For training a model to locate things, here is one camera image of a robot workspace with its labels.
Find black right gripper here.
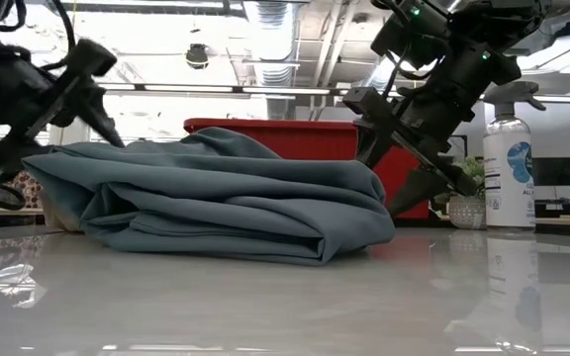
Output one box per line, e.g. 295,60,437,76
356,42,522,219

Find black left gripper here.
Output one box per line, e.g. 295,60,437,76
0,37,126,194

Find beige shorts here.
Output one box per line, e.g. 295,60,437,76
37,190,86,233

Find teal grey shirt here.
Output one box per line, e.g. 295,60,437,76
21,127,397,267

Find red plastic laundry bin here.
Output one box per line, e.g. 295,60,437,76
183,117,432,221

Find brown patterned cloth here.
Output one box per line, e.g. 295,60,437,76
7,170,44,209

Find small potted succulent plant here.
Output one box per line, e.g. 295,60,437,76
432,156,488,230

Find clear spray bottle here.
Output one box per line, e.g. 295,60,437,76
482,81,547,228

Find black monitor stand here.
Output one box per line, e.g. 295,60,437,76
535,167,570,218

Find long ceiling light strip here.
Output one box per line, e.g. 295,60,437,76
96,81,570,105

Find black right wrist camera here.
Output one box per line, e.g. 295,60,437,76
342,86,399,123

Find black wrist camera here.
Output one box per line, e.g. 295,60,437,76
342,86,399,123
64,38,118,78

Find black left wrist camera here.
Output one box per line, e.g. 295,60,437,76
64,38,118,78

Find silver ventilation duct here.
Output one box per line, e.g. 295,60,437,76
363,0,462,90

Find black wall monitor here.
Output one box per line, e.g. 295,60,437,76
533,156,570,188

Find black ceiling dome camera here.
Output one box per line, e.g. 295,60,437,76
185,43,211,70

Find ribbed silver round duct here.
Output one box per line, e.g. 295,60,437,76
244,0,299,120

